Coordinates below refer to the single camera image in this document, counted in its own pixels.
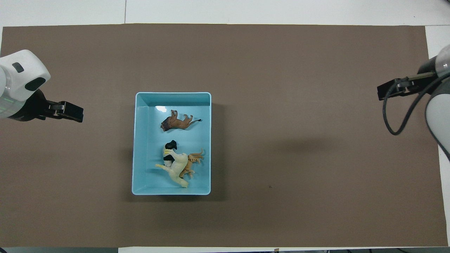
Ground brown lion toy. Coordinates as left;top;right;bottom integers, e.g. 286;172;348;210
160;109;203;132

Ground light blue storage box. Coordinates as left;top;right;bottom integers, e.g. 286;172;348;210
132;92;212;195

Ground cream horse toy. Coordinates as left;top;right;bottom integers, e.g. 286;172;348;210
155;149;189;189

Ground brown table mat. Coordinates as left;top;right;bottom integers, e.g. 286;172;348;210
0;24;449;247

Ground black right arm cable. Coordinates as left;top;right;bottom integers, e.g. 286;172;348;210
382;72;450;136

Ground black and white panda toy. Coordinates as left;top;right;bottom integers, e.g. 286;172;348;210
162;140;178;168

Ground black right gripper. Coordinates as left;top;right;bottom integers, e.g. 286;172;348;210
377;57;442;101

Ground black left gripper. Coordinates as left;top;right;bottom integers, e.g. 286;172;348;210
9;90;84;123

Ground orange tiger toy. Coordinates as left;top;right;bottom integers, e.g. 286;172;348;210
179;148;205;179

